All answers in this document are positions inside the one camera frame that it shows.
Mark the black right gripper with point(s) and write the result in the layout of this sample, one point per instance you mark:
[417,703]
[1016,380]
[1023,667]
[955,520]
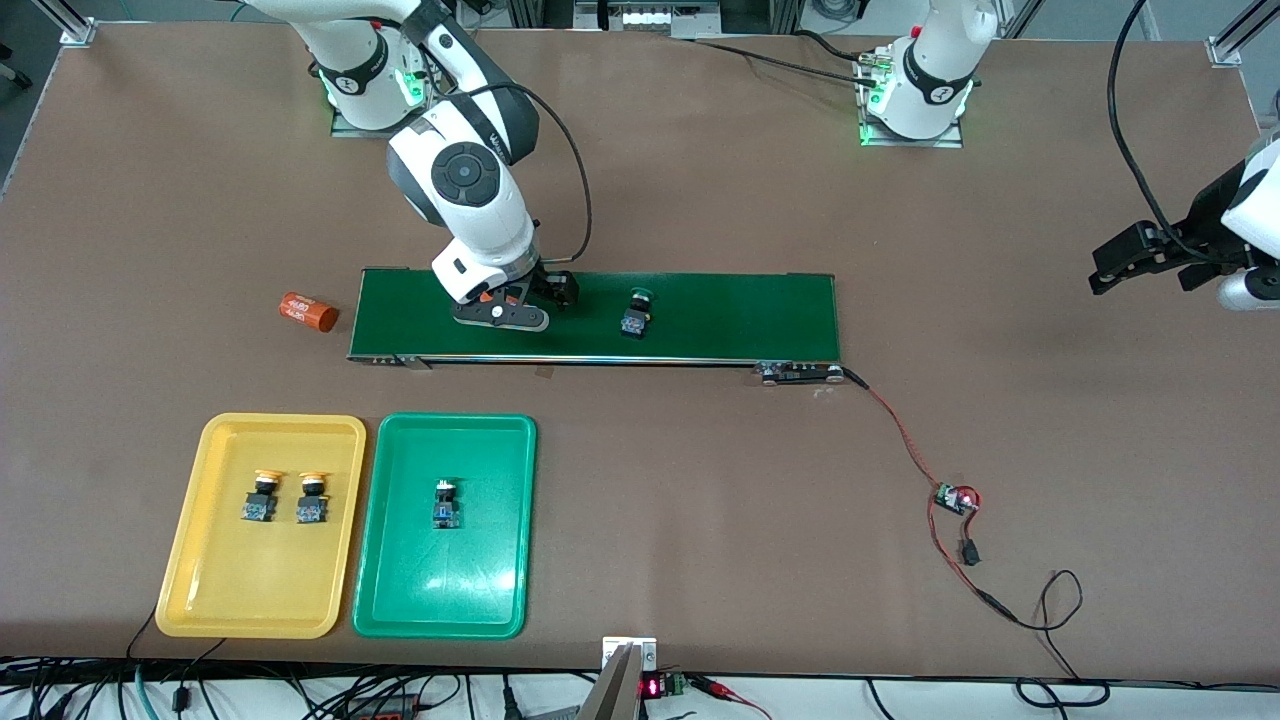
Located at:
[553,285]

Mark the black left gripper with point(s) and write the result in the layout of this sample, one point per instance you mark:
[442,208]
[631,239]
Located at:
[1205,225]

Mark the green push button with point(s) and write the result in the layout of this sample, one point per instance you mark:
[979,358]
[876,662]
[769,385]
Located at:
[636,318]
[446,505]

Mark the yellow push button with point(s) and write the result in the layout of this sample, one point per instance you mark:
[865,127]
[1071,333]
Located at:
[260,500]
[312,500]

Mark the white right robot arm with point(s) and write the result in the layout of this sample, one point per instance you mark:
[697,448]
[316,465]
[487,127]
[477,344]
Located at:
[480,230]

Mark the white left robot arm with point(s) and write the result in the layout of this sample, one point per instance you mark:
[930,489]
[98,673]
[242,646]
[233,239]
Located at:
[930,80]

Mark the green conveyor belt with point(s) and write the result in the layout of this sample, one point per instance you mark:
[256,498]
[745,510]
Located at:
[815,320]

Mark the small green circuit board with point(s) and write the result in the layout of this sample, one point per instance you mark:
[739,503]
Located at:
[955,497]

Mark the white vented device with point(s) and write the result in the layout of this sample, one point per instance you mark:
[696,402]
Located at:
[645,17]

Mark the green plastic tray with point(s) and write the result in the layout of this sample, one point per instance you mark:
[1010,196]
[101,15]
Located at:
[480,580]

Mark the black inline connector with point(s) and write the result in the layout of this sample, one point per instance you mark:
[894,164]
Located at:
[968,552]

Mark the silver mounting plate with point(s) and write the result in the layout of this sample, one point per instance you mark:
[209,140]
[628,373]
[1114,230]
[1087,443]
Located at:
[648,650]

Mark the grey metal bar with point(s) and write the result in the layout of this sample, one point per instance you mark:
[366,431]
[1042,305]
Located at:
[610,690]

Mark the red digit display module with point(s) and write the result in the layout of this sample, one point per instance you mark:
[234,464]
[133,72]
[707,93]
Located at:
[655,686]

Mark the yellow plastic tray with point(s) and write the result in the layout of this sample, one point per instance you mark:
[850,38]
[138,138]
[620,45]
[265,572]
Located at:
[262,570]

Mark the red power strip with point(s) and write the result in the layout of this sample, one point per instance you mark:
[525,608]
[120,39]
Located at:
[385,712]

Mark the aluminium frame extrusion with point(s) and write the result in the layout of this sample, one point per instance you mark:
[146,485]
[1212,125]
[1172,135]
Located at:
[1225,50]
[70,25]

